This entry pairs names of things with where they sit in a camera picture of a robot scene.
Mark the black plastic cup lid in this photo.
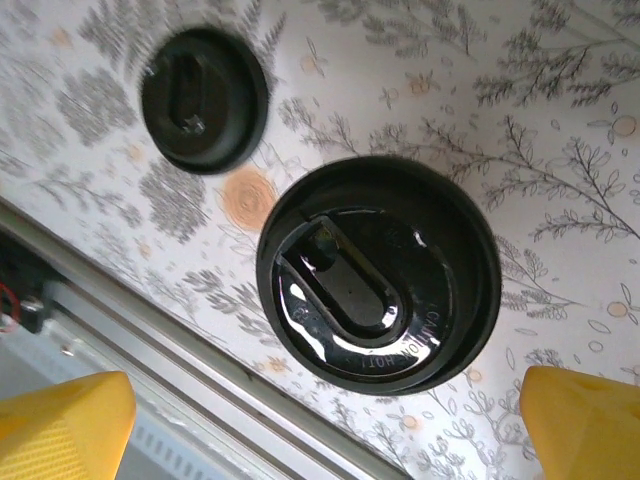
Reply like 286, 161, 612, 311
138, 27, 270, 176
255, 155, 503, 399

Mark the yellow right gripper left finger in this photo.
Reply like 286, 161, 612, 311
0, 370, 137, 480

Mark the aluminium front rail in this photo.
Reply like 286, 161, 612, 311
0, 197, 406, 480

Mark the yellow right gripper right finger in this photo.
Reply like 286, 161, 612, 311
519, 364, 640, 480

